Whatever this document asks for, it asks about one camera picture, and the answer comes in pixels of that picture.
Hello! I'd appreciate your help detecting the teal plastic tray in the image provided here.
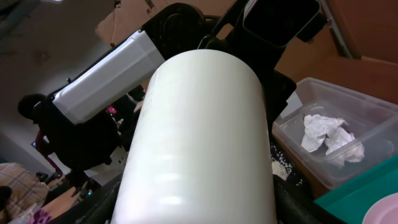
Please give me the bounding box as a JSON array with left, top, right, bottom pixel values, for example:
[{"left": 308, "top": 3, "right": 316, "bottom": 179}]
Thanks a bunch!
[{"left": 315, "top": 156, "right": 397, "bottom": 223}]

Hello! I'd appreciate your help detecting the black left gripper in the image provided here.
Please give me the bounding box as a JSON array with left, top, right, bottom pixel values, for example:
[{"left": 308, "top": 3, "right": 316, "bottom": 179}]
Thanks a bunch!
[{"left": 198, "top": 0, "right": 296, "bottom": 130}]

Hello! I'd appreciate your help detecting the clear plastic bin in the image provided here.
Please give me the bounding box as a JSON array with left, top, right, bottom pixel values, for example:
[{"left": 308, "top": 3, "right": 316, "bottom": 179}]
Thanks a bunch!
[{"left": 272, "top": 78, "right": 397, "bottom": 189}]

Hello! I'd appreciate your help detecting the white rice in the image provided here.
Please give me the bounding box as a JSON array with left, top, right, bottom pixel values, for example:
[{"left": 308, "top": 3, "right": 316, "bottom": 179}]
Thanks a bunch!
[{"left": 271, "top": 151, "right": 303, "bottom": 186}]

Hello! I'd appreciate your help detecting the large white plate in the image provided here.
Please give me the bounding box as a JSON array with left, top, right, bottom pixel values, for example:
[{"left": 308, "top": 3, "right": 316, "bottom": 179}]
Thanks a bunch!
[{"left": 362, "top": 193, "right": 398, "bottom": 224}]

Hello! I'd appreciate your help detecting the white cup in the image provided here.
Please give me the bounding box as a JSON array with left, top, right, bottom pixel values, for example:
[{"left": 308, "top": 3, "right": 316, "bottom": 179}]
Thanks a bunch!
[{"left": 111, "top": 50, "right": 277, "bottom": 224}]

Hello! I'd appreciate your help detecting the black tray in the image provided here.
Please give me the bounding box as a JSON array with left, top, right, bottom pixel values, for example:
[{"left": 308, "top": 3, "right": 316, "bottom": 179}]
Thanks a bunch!
[{"left": 270, "top": 138, "right": 314, "bottom": 200}]

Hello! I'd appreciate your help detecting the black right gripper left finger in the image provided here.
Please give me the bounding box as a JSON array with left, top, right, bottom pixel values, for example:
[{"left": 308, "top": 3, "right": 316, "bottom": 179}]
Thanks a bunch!
[{"left": 49, "top": 174, "right": 123, "bottom": 224}]

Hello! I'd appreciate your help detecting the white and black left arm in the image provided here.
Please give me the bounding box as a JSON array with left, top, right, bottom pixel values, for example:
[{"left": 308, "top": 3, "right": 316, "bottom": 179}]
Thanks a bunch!
[{"left": 36, "top": 30, "right": 277, "bottom": 223}]

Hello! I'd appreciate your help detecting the white tissue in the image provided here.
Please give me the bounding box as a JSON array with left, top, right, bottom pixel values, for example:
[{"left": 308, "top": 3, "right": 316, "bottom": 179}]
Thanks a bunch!
[{"left": 301, "top": 114, "right": 365, "bottom": 167}]

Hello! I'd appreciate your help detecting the person in background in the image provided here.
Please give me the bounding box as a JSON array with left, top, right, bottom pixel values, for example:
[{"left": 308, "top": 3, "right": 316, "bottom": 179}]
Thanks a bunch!
[{"left": 1, "top": 162, "right": 49, "bottom": 223}]

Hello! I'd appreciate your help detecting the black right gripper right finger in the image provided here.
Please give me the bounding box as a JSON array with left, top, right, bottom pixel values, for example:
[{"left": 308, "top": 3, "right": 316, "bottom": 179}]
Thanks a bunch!
[{"left": 273, "top": 175, "right": 345, "bottom": 224}]

